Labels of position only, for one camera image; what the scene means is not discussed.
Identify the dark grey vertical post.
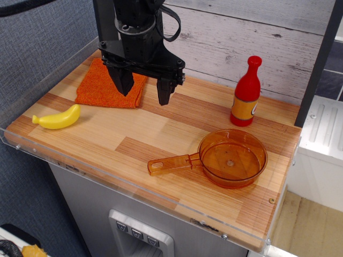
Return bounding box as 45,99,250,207
93,0,119,54

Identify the yellow object bottom left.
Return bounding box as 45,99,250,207
21,245,48,257

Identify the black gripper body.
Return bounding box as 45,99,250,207
99,16,185,86

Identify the orange transparent toy pot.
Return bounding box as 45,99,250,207
147,129,268,188

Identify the red toy sauce bottle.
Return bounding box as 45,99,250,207
230,56,262,126

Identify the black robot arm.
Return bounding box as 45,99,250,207
93,1,185,105

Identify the silver dispenser panel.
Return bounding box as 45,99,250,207
108,209,175,256

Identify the white toy sink unit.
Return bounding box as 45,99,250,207
286,95,343,212

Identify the black braided hose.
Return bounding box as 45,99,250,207
0,239,24,257

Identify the grey toy fridge cabinet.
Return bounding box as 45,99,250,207
50,164,248,256

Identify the yellow toy banana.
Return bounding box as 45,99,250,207
32,104,81,130

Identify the orange folded cloth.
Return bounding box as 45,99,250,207
75,58,147,108

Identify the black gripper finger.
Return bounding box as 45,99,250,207
156,78,175,105
107,65,134,96

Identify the dark right frame post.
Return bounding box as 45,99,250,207
294,0,342,128

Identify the black cable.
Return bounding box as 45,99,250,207
155,5,182,42

